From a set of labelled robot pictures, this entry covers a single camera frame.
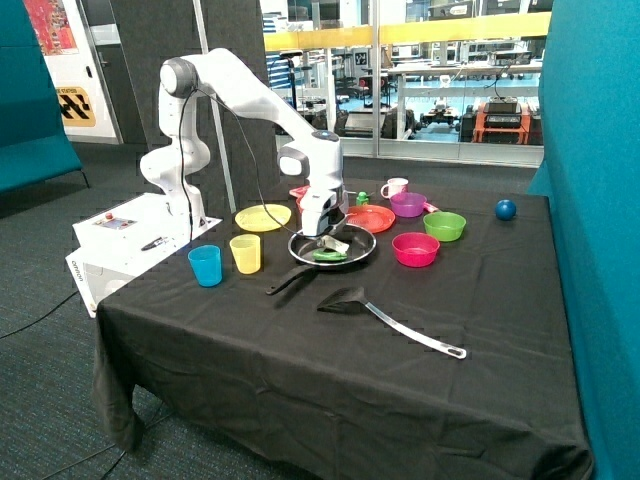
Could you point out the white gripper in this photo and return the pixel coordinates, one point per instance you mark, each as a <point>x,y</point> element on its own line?
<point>324,213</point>

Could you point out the white toy vegetable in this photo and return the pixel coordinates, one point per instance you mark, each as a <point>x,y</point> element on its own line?
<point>338,246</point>

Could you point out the green toy vegetable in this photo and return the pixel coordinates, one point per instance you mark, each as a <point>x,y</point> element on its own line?
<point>327,255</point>

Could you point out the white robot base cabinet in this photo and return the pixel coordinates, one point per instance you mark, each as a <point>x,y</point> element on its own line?
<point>123,242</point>

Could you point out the black frying pan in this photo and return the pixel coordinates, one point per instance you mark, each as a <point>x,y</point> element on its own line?
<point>362,244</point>

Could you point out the small green toy bottle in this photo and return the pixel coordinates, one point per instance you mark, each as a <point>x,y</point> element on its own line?
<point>362,199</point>

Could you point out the orange plastic plate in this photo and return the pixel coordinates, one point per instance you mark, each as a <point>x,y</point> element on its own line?
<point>373,218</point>

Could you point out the pink packet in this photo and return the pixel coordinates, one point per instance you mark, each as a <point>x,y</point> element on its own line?
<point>299,192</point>

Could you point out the black slotted spatula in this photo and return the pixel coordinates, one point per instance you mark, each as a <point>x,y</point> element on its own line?
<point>343,296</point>

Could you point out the yellow plastic plate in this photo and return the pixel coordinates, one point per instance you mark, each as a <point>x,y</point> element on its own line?
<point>263,218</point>

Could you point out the yellow plastic cup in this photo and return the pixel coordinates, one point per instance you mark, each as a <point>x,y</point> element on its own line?
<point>246,251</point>

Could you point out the purple plastic bowl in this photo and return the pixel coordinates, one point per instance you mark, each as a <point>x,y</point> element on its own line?
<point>408,204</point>

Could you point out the pink plastic bowl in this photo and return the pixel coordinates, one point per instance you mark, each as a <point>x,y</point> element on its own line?
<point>415,249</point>

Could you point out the pink white mug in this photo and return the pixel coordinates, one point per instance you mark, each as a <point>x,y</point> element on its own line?
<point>394,186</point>

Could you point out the black tablecloth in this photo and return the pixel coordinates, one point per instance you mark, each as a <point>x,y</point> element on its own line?
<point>343,395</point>

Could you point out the pink plastic spoon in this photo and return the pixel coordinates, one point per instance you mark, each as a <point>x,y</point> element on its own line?
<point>430,208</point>

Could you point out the green plastic bowl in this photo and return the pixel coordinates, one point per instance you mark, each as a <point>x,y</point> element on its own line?
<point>444,226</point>

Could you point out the blue plastic cup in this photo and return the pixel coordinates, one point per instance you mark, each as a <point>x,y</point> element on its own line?
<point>206,263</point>

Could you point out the blue ball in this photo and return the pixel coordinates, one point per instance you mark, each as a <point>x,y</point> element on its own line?
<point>505,210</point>

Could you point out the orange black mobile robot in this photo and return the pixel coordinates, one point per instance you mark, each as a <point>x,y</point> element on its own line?
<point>502,120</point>

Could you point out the yellow black sign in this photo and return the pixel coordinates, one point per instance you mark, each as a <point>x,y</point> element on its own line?
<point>75,106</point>

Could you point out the teal partition panel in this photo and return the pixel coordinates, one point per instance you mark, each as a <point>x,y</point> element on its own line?
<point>589,98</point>

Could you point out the teal sofa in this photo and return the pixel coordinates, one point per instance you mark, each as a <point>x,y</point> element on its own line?
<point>34,145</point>

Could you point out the colourful wall poster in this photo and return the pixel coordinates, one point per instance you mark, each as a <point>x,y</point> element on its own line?
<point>51,25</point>

